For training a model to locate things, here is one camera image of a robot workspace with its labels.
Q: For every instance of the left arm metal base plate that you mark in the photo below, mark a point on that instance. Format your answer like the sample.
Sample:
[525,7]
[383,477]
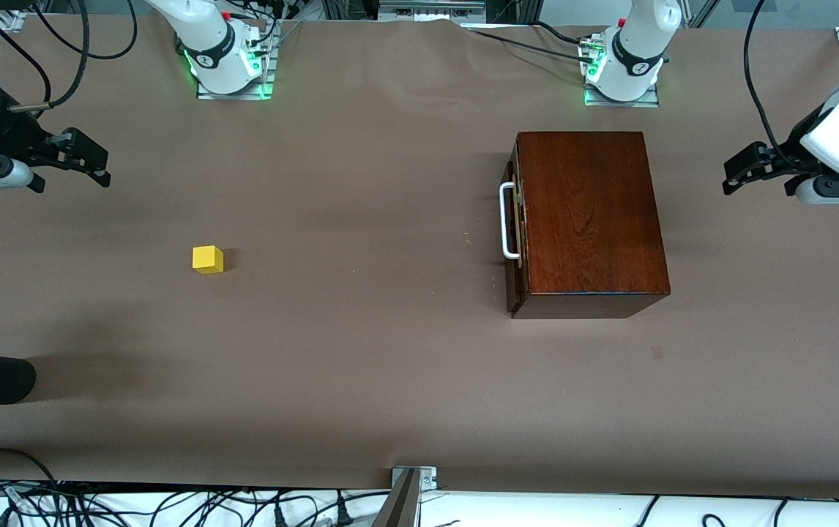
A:
[621,104]

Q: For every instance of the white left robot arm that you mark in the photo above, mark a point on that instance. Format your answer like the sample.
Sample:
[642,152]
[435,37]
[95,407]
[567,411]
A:
[635,51]

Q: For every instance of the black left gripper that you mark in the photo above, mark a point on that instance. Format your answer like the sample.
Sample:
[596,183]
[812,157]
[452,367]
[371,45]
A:
[790,149]

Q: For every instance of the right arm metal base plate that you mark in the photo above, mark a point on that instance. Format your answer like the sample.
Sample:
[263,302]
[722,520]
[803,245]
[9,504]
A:
[233,96]

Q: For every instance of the small grey tape patch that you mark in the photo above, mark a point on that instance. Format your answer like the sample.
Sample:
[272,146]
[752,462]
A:
[657,351]

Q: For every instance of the dark wooden cabinet box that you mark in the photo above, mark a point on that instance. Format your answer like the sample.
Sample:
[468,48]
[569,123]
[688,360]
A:
[588,212]

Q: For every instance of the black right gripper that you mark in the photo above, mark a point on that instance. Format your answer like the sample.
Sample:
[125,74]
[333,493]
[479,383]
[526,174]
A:
[11,130]

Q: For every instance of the brown paper table cover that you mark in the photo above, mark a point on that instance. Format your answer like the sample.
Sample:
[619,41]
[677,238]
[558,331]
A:
[353,183]

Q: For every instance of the small metal table bracket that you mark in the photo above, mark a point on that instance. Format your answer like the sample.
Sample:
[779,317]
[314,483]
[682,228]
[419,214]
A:
[427,477]

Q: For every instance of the grey metal device box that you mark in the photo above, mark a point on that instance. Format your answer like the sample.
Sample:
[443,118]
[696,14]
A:
[430,9]

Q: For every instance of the yellow cube block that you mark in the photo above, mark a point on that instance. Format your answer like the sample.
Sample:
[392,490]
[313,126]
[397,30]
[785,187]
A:
[207,260]

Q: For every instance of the black power plug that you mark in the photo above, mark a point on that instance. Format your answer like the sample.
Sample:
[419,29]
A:
[343,514]
[280,517]

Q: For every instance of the grey metal post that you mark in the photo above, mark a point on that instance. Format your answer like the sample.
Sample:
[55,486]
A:
[399,505]

